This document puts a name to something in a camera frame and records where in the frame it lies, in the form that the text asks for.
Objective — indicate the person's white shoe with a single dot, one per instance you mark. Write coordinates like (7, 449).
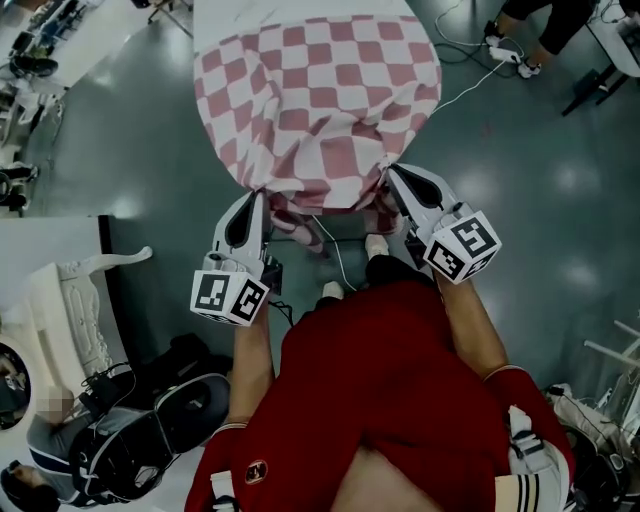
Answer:
(530, 69)
(493, 34)
(333, 290)
(376, 246)

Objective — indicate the white metal rack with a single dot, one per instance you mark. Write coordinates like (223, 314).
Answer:
(602, 346)

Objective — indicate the person's right white shoe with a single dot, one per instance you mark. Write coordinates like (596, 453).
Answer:
(376, 246)

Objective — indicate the black headset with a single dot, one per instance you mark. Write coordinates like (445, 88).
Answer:
(40, 66)

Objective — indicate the black bag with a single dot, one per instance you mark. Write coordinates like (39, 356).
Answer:
(190, 360)

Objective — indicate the white power strip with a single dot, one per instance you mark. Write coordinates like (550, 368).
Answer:
(505, 54)

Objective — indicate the person's right forearm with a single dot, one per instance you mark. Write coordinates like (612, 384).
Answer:
(472, 330)

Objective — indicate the red polo shirt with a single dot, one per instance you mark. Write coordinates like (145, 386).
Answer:
(380, 380)

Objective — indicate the white carved cabinet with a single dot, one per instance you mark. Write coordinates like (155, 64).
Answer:
(75, 305)

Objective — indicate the black metal chair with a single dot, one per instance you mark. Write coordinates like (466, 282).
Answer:
(141, 2)

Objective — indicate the white table black legs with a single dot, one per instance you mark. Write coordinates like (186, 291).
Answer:
(617, 45)

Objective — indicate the person's left forearm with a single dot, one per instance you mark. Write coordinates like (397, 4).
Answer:
(250, 370)

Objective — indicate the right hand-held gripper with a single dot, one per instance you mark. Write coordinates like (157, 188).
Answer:
(465, 245)

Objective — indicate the black white backpack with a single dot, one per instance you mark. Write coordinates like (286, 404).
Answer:
(120, 450)

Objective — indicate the pink white checkered tablecloth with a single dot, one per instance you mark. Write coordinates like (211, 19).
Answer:
(320, 100)

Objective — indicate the white desk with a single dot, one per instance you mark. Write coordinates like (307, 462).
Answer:
(100, 45)

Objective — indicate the round white framed mirror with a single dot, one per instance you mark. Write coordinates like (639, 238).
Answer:
(12, 380)

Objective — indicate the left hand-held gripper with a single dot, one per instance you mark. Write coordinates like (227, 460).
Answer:
(220, 295)

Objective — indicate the person's left white shoe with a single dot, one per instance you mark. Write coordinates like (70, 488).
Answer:
(333, 290)

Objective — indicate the black shorts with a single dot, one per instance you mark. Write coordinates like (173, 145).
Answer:
(395, 270)

